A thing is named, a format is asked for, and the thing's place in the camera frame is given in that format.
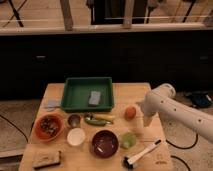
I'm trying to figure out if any green chili pepper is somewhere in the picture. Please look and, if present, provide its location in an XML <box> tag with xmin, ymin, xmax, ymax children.
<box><xmin>84</xmin><ymin>118</ymin><xmax>107</xmax><ymax>126</ymax></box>

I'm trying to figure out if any black cable left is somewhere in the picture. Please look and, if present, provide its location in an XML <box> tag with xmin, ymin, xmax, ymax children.
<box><xmin>0</xmin><ymin>114</ymin><xmax>30</xmax><ymax>144</ymax></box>

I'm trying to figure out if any white paper cup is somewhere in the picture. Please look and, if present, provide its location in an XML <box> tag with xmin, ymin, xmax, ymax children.
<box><xmin>67</xmin><ymin>128</ymin><xmax>86</xmax><ymax>146</ymax></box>

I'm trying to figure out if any small metal cup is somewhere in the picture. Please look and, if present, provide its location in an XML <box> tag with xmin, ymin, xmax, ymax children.
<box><xmin>67</xmin><ymin>114</ymin><xmax>81</xmax><ymax>128</ymax></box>

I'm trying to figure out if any blue grey cloth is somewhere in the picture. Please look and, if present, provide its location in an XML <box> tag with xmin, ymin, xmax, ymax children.
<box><xmin>44</xmin><ymin>100</ymin><xmax>60</xmax><ymax>112</ymax></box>

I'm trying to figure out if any brown sponge block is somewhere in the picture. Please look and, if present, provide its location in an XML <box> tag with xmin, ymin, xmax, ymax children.
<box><xmin>32</xmin><ymin>151</ymin><xmax>61</xmax><ymax>169</ymax></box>

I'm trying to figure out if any green plastic tray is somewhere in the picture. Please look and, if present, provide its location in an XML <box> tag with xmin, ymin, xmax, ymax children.
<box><xmin>60</xmin><ymin>77</ymin><xmax>114</xmax><ymax>112</ymax></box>

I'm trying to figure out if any orange apple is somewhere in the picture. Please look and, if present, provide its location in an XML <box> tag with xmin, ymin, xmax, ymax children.
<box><xmin>124</xmin><ymin>106</ymin><xmax>136</xmax><ymax>121</ymax></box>

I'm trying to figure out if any grey blue sponge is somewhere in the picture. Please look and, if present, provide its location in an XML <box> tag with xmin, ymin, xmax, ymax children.
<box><xmin>88</xmin><ymin>91</ymin><xmax>101</xmax><ymax>106</ymax></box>

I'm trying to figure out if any black white brush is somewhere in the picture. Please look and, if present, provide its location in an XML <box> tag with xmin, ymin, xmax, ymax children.
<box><xmin>123</xmin><ymin>140</ymin><xmax>161</xmax><ymax>170</ymax></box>

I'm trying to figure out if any green cup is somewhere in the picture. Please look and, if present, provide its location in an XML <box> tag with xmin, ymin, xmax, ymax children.
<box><xmin>121</xmin><ymin>132</ymin><xmax>136</xmax><ymax>149</ymax></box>

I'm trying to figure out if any black floor cable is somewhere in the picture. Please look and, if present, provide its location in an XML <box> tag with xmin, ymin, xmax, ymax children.
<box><xmin>165</xmin><ymin>132</ymin><xmax>200</xmax><ymax>150</ymax></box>

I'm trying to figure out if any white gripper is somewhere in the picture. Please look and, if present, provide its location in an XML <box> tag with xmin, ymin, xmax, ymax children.
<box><xmin>139</xmin><ymin>99</ymin><xmax>156</xmax><ymax>127</ymax></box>

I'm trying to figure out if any dark blue floor object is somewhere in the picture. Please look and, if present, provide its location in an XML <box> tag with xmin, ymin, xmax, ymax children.
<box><xmin>190</xmin><ymin>93</ymin><xmax>212</xmax><ymax>108</ymax></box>

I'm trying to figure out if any dark purple bowl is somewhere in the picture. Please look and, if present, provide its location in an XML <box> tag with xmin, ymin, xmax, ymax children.
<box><xmin>91</xmin><ymin>130</ymin><xmax>119</xmax><ymax>158</ymax></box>

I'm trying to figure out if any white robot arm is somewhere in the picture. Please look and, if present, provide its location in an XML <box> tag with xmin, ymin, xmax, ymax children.
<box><xmin>140</xmin><ymin>83</ymin><xmax>213</xmax><ymax>143</ymax></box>

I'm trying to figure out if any orange bowl with contents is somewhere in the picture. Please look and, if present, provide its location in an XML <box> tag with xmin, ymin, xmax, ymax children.
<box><xmin>34</xmin><ymin>114</ymin><xmax>64</xmax><ymax>142</ymax></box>

